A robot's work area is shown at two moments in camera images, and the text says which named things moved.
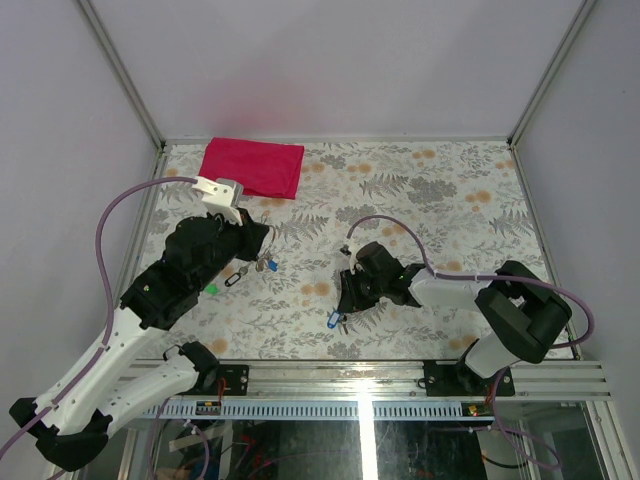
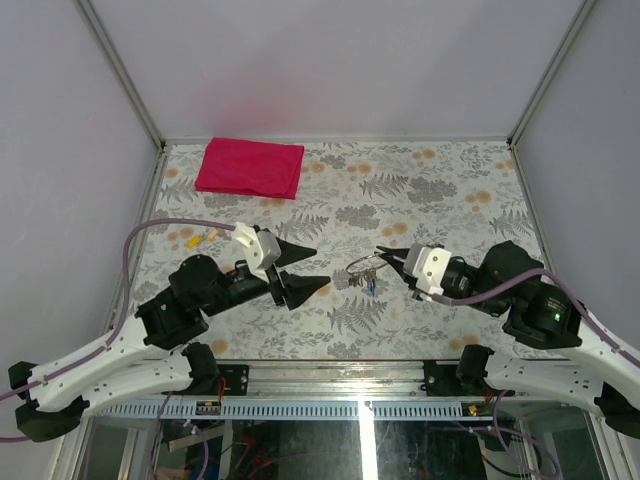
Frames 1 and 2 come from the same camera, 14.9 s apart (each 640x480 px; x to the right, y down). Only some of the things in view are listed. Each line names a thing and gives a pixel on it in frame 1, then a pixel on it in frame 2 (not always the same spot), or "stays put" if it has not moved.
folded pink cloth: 265,169 stays put
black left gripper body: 238,241 -> 276,285
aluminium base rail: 580,380 stays put
